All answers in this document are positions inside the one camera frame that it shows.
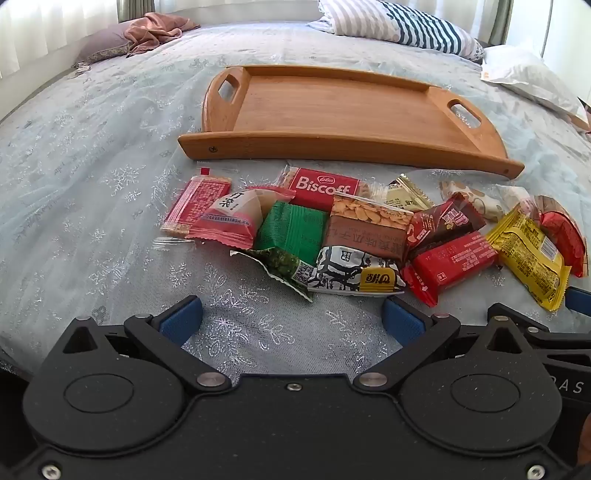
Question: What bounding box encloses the purple pillow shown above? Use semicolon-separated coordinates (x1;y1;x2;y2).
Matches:
74;21;139;65

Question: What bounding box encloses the light blue lace bedspread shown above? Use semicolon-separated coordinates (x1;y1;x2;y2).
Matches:
0;21;591;374

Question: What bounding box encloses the red biscuit packet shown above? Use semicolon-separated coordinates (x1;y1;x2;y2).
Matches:
272;164;386;213

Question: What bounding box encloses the wooden tray with handles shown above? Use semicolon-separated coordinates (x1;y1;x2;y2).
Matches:
178;65;525;180

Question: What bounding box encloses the white nougat candy with nuts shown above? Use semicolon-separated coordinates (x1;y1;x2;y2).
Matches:
438;180;506;220

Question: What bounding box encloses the striped pillow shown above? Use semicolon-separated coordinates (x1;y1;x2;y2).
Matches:
307;0;485;63

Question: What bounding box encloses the dark red chocolate wafer packet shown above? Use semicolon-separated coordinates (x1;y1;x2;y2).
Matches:
406;192;486;259

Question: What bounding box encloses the pink pastry packet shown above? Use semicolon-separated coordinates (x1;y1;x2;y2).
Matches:
186;187;296;250

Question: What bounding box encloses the pink cloth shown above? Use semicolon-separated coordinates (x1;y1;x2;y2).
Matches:
124;12;201;58

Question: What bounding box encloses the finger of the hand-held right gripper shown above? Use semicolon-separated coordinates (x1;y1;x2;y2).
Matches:
487;302;591;356
564;286;591;318

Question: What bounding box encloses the green snack packet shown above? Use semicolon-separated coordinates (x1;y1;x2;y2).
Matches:
230;200;329;303

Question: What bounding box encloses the red nut packet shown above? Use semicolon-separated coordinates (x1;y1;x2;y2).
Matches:
533;195;589;278

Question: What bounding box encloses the brown peanut snack packet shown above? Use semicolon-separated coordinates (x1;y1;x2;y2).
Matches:
305;193;415;295

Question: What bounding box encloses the yellow snack packet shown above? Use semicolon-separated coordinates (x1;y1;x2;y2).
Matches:
486;205;572;311

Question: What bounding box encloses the cream gold candy packet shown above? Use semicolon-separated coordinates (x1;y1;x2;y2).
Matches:
384;174;435;213

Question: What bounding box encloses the white pillow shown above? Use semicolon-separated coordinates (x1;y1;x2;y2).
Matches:
480;44;591;125

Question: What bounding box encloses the red translucent wafer packet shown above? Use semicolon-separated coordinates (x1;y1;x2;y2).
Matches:
154;166;232;250

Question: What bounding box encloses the white sheer curtain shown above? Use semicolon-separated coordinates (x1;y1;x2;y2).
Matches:
131;0;497;28
0;0;121;79

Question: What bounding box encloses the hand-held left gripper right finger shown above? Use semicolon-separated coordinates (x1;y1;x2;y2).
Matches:
353;295;527;393

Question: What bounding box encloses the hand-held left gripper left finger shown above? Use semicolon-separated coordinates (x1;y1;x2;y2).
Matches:
60;295;232;393

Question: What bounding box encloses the red snack bar packet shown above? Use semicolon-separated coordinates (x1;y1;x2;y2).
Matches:
403;232;500;308

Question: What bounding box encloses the white wardrobe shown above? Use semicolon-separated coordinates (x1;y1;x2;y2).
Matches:
505;0;591;107

